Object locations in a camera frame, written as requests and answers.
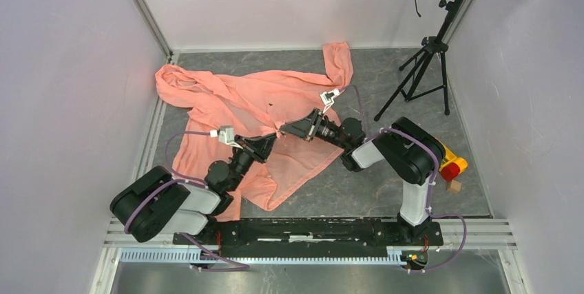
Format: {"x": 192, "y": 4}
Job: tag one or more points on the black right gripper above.
{"x": 301, "y": 129}

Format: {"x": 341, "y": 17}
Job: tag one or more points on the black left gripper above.
{"x": 259, "y": 147}

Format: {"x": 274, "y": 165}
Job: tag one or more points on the salmon pink zip jacket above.
{"x": 255, "y": 104}

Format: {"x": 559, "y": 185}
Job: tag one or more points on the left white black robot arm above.
{"x": 162, "y": 200}

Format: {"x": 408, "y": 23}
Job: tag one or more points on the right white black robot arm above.
{"x": 413, "y": 153}

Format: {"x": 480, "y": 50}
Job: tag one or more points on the black tripod stand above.
{"x": 431, "y": 46}

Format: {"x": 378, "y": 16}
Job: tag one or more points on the yellow red toy block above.
{"x": 451, "y": 165}

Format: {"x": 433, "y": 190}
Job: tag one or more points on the small wooden cube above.
{"x": 454, "y": 186}

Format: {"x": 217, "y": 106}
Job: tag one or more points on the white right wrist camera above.
{"x": 328, "y": 99}

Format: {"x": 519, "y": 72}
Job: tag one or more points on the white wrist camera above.
{"x": 328, "y": 99}
{"x": 225, "y": 135}

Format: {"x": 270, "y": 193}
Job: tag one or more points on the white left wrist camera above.
{"x": 225, "y": 135}

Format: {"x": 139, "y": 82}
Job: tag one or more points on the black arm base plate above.
{"x": 315, "y": 237}

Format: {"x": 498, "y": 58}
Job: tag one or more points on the slotted white cable duct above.
{"x": 196, "y": 256}

